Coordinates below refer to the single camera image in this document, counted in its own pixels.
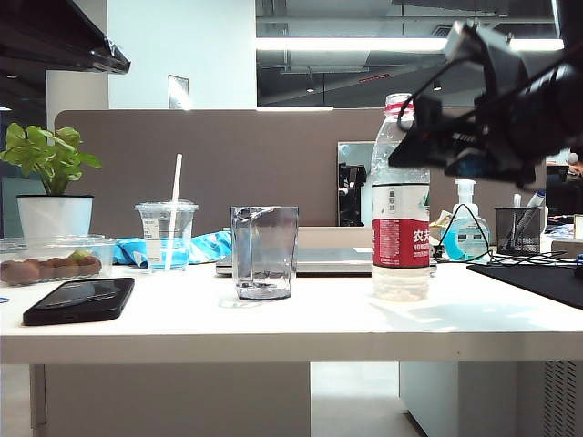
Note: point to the black mouse pad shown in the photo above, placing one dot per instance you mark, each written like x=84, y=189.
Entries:
x=537, y=282

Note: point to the clear plastic lidded cup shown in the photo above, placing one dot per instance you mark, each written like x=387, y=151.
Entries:
x=157, y=236

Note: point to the white blue marker pen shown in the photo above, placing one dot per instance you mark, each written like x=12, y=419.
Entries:
x=537, y=198

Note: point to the black smartphone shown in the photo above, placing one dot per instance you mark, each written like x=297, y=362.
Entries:
x=77, y=300

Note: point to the blue patterned cloth bag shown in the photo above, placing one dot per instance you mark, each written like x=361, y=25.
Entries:
x=129, y=252

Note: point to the green kiwi fruit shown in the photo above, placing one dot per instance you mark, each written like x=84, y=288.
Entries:
x=78, y=256

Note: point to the mineral water bottle red label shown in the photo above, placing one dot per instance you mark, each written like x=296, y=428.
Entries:
x=396, y=246

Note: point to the blue hand sanitizer pump bottle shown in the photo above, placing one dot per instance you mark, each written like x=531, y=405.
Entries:
x=464, y=214

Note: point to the silver Dell laptop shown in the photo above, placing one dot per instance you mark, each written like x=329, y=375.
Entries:
x=328, y=261

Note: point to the clear plastic fruit container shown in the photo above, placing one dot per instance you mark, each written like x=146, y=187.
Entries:
x=27, y=248

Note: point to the white vented cabinet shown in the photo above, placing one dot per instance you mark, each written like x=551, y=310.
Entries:
x=478, y=396

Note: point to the white plant pot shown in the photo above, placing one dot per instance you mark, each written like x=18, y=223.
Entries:
x=54, y=218

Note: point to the white drinking straw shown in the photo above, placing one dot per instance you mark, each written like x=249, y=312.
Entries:
x=176, y=177

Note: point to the brown desk partition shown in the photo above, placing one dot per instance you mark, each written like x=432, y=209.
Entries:
x=255, y=159

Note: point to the black mesh pen holder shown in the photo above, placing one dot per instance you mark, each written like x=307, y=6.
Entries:
x=519, y=232

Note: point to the green leafy plant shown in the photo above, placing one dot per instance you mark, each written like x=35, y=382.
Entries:
x=50, y=155

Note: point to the clear octagonal glass mug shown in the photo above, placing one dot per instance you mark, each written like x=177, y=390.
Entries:
x=264, y=255

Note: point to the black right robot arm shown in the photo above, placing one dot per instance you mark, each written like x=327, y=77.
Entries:
x=565, y=104

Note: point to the brown kiwi fruit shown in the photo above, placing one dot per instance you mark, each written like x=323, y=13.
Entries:
x=70, y=269
x=91, y=265
x=50, y=268
x=20, y=272

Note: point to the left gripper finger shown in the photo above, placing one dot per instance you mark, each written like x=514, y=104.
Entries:
x=59, y=27
x=54, y=57

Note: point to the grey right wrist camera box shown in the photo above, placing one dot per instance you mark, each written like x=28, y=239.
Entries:
x=473, y=41

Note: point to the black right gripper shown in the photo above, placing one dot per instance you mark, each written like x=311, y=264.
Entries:
x=512, y=118

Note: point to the small acrylic sign stand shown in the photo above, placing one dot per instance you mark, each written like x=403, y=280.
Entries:
x=178, y=93

